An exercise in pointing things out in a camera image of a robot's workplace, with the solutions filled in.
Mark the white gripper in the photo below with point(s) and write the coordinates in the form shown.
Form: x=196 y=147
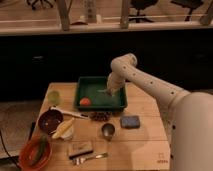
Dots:
x=114 y=83

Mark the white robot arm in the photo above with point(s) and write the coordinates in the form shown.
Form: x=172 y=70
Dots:
x=191 y=113

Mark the green plastic tray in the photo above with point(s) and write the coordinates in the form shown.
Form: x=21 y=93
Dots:
x=93 y=89

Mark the dark grape bunch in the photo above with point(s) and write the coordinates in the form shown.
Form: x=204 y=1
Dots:
x=100 y=116

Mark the orange tomato toy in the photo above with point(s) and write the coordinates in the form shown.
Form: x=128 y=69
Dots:
x=85 y=101

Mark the metal cup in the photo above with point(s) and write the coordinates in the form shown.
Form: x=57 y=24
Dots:
x=108 y=131

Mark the green plastic cup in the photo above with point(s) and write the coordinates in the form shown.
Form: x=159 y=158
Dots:
x=54 y=98

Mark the yellow corn cob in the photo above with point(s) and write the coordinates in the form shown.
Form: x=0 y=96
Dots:
x=64 y=129

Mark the wooden block brush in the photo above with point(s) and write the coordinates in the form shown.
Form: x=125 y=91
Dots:
x=76 y=149

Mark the dark brown bowl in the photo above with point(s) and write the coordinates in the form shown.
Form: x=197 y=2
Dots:
x=49 y=121

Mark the metal fork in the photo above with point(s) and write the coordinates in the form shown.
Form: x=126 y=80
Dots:
x=81 y=160

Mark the green cucumber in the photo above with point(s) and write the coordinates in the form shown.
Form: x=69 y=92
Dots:
x=41 y=149

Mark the black office chair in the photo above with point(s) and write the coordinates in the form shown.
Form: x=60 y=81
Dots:
x=139 y=5

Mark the red plastic bowl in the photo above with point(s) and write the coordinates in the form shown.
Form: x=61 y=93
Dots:
x=28 y=153

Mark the black chair base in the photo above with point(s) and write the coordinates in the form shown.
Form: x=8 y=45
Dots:
x=43 y=3

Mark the black chair right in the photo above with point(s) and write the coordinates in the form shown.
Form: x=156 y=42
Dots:
x=190 y=4

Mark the white handled spatula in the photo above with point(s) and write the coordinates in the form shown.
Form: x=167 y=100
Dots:
x=72 y=113

